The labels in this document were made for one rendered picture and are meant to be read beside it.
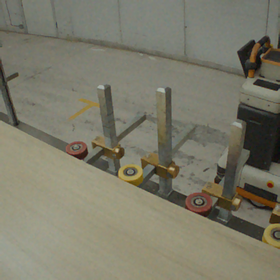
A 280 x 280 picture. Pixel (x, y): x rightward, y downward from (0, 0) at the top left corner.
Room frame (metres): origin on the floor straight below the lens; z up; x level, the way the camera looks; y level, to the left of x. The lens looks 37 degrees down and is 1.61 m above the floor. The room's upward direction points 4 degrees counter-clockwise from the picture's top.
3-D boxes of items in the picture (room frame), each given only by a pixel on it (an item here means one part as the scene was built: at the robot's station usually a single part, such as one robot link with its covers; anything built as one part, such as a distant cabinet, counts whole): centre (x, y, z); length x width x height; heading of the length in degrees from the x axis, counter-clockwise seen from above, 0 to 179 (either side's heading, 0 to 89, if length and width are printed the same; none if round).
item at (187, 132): (0.96, -0.08, 0.83); 0.43 x 0.03 x 0.04; 142
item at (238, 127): (0.74, -0.28, 0.88); 0.04 x 0.04 x 0.48; 52
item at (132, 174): (0.80, 0.04, 0.85); 0.08 x 0.08 x 0.11
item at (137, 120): (1.11, 0.11, 0.81); 0.43 x 0.03 x 0.04; 142
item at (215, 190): (0.75, -0.26, 0.81); 0.14 x 0.06 x 0.05; 52
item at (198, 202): (0.65, -0.16, 0.85); 0.08 x 0.08 x 0.11
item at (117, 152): (1.06, 0.13, 0.81); 0.14 x 0.06 x 0.05; 52
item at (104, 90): (1.05, 0.11, 0.87); 0.04 x 0.04 x 0.48; 52
